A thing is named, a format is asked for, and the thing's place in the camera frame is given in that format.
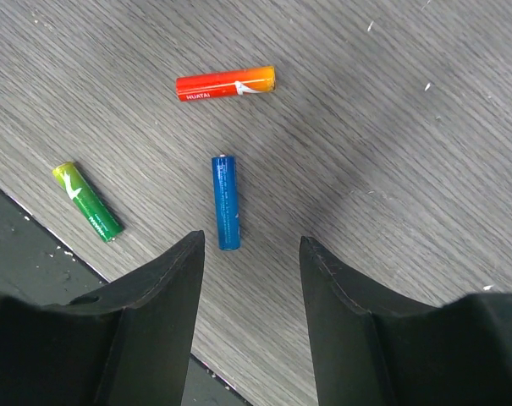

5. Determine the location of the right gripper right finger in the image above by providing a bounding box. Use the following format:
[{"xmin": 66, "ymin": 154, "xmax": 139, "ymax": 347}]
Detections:
[{"xmin": 299, "ymin": 237, "xmax": 512, "ymax": 405}]

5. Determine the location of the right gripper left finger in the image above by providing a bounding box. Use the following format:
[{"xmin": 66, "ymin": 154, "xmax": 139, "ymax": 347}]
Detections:
[{"xmin": 0, "ymin": 231, "xmax": 205, "ymax": 405}]

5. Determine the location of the blue battery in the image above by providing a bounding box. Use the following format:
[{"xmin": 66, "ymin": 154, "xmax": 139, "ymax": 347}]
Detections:
[{"xmin": 212, "ymin": 155, "xmax": 240, "ymax": 250}]

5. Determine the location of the green battery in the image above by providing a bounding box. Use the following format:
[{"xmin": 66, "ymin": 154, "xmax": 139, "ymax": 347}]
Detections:
[{"xmin": 52, "ymin": 162, "xmax": 124, "ymax": 243}]

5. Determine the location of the red orange battery centre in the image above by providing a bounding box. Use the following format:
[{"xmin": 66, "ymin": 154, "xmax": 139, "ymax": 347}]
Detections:
[{"xmin": 175, "ymin": 66, "xmax": 276, "ymax": 102}]

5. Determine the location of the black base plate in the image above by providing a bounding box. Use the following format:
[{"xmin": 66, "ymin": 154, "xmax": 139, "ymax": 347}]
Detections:
[{"xmin": 0, "ymin": 190, "xmax": 242, "ymax": 405}]

